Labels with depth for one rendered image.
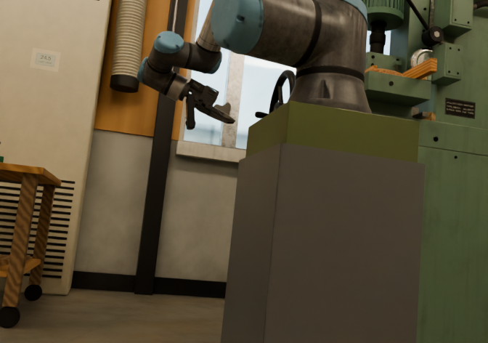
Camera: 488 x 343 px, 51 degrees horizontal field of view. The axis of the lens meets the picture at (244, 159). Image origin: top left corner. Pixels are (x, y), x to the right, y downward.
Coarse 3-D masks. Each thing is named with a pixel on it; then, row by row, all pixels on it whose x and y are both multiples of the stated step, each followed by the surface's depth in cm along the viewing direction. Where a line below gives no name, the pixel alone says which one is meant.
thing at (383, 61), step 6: (366, 54) 186; (372, 54) 185; (378, 54) 186; (366, 60) 185; (372, 60) 185; (378, 60) 186; (384, 60) 186; (390, 60) 187; (366, 66) 185; (378, 66) 185; (384, 66) 186; (390, 66) 186
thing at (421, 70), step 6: (426, 60) 153; (432, 60) 150; (420, 66) 155; (426, 66) 152; (432, 66) 150; (408, 72) 162; (414, 72) 159; (420, 72) 155; (426, 72) 152; (432, 72) 151; (420, 78) 158
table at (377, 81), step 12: (372, 72) 155; (372, 84) 154; (384, 84) 155; (396, 84) 156; (408, 84) 157; (420, 84) 158; (372, 96) 160; (384, 96) 159; (396, 96) 158; (408, 96) 157; (420, 96) 157
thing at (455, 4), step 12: (444, 0) 180; (456, 0) 177; (468, 0) 178; (444, 12) 179; (456, 12) 176; (468, 12) 177; (444, 24) 178; (456, 24) 176; (468, 24) 177; (456, 36) 185
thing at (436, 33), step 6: (408, 0) 178; (414, 6) 178; (420, 18) 179; (426, 24) 179; (426, 30) 179; (432, 30) 177; (438, 30) 177; (426, 36) 178; (432, 36) 176; (438, 36) 177; (426, 42) 179; (432, 42) 177; (438, 42) 177
